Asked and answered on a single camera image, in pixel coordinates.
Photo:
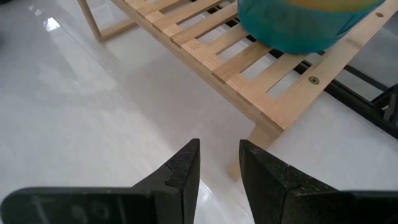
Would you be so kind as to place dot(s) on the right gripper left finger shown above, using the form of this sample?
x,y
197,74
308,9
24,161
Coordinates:
x,y
161,202

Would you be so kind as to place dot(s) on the small blue-green bowl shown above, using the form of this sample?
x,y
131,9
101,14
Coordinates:
x,y
289,28

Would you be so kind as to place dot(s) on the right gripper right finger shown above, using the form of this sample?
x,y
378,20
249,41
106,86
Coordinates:
x,y
280,196

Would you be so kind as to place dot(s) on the black metal table frame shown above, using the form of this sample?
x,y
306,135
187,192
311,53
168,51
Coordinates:
x,y
357,102

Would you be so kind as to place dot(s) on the slatted wooden shelf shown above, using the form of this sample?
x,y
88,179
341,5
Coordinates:
x,y
298,99

